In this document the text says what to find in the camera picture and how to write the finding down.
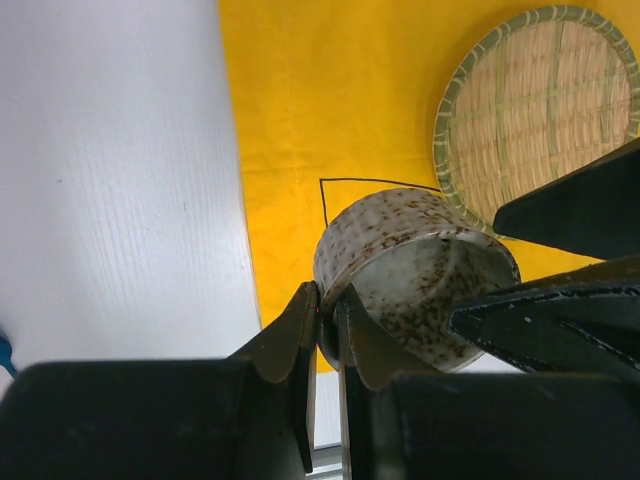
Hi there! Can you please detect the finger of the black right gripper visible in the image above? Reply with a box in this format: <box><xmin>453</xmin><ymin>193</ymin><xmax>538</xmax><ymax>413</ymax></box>
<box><xmin>493</xmin><ymin>139</ymin><xmax>639</xmax><ymax>260</ymax></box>
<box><xmin>449</xmin><ymin>257</ymin><xmax>639</xmax><ymax>375</ymax></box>

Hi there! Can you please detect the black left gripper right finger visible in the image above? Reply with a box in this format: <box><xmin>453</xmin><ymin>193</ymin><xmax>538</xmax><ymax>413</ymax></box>
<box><xmin>335</xmin><ymin>288</ymin><xmax>639</xmax><ymax>479</ymax></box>

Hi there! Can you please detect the yellow Pikachu cloth placemat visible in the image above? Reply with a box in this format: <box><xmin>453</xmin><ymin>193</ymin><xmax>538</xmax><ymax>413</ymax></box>
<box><xmin>219</xmin><ymin>1</ymin><xmax>639</xmax><ymax>323</ymax></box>

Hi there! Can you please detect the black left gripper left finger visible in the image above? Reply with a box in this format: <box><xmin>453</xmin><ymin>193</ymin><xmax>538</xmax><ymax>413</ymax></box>
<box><xmin>1</xmin><ymin>282</ymin><xmax>319</xmax><ymax>479</ymax></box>

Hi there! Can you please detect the small grey ceramic cup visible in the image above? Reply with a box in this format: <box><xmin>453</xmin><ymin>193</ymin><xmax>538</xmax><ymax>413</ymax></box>
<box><xmin>313</xmin><ymin>188</ymin><xmax>521</xmax><ymax>372</ymax></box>

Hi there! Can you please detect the round woven bamboo plate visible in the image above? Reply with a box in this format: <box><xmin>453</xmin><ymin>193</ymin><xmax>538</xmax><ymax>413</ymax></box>
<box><xmin>432</xmin><ymin>5</ymin><xmax>639</xmax><ymax>231</ymax></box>

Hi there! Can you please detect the blue metal spoon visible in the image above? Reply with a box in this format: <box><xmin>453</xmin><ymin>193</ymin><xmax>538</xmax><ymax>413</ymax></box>
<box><xmin>0</xmin><ymin>329</ymin><xmax>18</xmax><ymax>378</ymax></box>

